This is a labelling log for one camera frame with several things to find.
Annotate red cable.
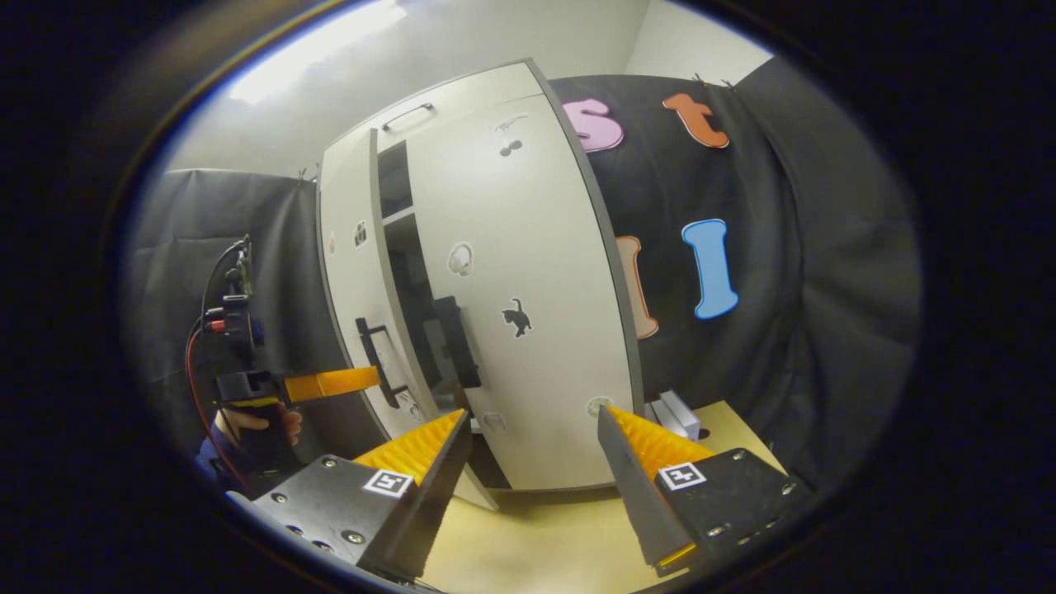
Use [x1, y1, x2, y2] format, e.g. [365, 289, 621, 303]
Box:
[186, 320, 248, 489]

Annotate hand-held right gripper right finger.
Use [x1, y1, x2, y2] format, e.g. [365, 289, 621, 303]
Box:
[598, 404, 818, 577]

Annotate grey metal block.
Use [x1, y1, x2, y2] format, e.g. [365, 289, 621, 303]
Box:
[648, 389, 702, 442]

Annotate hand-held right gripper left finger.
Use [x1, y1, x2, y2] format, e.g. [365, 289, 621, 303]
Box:
[252, 408, 473, 582]

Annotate white cabinet door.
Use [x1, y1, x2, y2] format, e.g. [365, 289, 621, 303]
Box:
[408, 92, 644, 492]
[318, 128, 438, 442]

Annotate white cabinet drawer front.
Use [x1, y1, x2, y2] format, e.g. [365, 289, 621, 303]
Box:
[363, 59, 549, 153]

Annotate black door handle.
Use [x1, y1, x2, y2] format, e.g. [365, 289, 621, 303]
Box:
[435, 295, 482, 389]
[355, 318, 409, 409]

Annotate white and grey shoe cabinet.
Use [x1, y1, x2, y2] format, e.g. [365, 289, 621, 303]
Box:
[318, 58, 644, 508]

